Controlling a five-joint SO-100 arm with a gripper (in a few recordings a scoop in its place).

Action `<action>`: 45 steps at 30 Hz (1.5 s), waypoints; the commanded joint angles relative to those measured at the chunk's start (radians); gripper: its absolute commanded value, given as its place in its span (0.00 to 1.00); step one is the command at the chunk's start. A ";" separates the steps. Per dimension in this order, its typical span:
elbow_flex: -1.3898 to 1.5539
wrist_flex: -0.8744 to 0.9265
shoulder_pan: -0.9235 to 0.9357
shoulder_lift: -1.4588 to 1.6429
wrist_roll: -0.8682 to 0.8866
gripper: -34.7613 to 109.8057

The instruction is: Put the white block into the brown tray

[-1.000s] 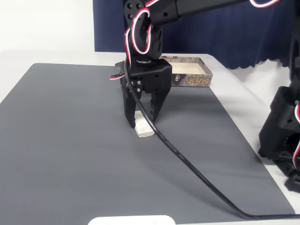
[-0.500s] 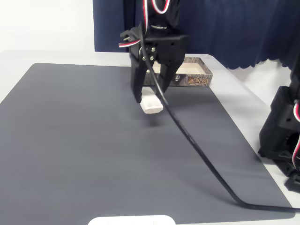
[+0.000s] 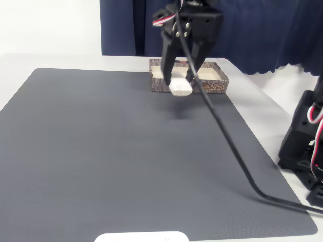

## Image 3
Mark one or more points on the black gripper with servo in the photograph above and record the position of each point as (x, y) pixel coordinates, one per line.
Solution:
(202, 25)

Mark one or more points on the white rectangular eraser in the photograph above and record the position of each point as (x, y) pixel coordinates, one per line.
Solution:
(180, 87)

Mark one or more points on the dark grey textured mat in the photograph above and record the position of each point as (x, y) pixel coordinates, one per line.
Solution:
(101, 164)

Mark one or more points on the brown patterned cardboard box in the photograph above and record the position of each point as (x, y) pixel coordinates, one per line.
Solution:
(217, 80)

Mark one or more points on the white bowl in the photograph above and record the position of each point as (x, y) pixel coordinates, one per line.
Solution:
(141, 237)

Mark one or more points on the dark blue curtain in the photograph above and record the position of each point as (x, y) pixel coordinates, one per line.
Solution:
(252, 32)

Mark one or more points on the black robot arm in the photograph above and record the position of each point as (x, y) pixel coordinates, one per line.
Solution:
(300, 131)

